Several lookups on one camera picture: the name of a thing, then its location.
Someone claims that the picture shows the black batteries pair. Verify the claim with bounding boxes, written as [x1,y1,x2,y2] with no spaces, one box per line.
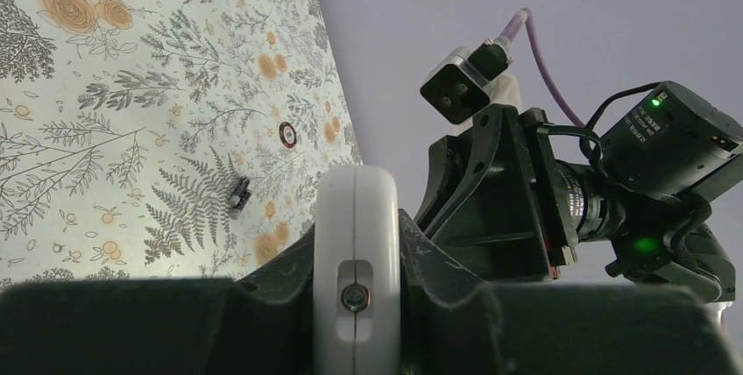
[228,177,252,212]

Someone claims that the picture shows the small brown tape ring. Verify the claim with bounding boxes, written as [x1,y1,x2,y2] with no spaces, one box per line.
[278,121,298,150]

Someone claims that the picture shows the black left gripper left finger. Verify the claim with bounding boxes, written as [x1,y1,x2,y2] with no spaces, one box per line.
[1,233,315,374]

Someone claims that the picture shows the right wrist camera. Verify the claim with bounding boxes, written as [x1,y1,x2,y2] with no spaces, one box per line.
[420,39,523,134]

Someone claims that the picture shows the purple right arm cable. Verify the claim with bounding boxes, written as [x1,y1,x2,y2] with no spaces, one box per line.
[499,7,586,129]

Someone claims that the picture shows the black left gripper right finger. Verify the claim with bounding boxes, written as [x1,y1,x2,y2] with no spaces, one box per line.
[399,211,742,374]

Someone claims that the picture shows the floral patterned table mat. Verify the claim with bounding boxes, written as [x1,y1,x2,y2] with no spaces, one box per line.
[1,0,361,289]

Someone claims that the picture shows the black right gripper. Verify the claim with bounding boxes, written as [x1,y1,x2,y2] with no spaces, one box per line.
[414,81,742,303]

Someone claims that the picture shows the white remote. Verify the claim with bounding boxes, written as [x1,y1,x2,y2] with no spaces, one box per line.
[313,165,401,374]

